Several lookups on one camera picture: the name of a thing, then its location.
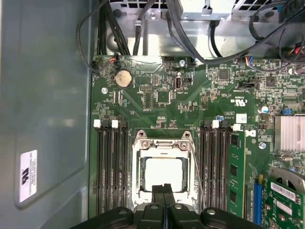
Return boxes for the black cable with tie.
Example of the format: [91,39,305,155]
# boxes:
[132,0,153,55]

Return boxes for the RAM slot black clip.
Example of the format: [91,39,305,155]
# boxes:
[102,120,112,213]
[199,120,211,210]
[120,120,131,209]
[219,120,231,212]

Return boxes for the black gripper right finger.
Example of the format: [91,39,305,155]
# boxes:
[164,183,260,229]

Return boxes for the silver coin cell battery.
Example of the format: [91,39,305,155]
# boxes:
[115,69,132,88]

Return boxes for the green motherboard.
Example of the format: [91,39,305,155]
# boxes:
[89,54,305,229]

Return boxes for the metal locking lever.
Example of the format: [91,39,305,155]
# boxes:
[189,145,207,210]

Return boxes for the black power cable bundle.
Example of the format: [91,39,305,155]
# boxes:
[96,0,132,56]

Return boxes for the silver CPU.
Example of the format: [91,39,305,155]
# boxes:
[140,157,189,191]

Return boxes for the silver drive cage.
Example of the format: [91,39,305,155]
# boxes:
[108,0,286,22]

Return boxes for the thin black wire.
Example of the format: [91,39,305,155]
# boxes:
[75,13,103,72]
[247,4,305,43]

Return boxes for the short black cable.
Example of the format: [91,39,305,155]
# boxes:
[209,20,226,58]

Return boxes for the graphics card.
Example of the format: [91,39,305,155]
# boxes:
[264,166,305,229]

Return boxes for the CPU socket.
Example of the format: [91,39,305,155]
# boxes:
[132,128,198,210]

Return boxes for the silver chipset heatsink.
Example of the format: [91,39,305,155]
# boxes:
[273,115,305,153]

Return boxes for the metal socket cover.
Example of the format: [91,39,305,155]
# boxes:
[132,139,195,208]

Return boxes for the internal USB port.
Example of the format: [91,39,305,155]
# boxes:
[174,76,184,92]

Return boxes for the blue expansion slot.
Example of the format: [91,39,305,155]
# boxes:
[252,175,264,225]

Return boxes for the black plastic bracket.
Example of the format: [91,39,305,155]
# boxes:
[277,0,305,23]

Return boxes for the thick black cable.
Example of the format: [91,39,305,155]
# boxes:
[165,0,305,65]

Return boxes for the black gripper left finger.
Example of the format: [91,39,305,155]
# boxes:
[70,185,165,229]

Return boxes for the green RAM stick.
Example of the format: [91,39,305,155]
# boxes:
[228,132,247,214]

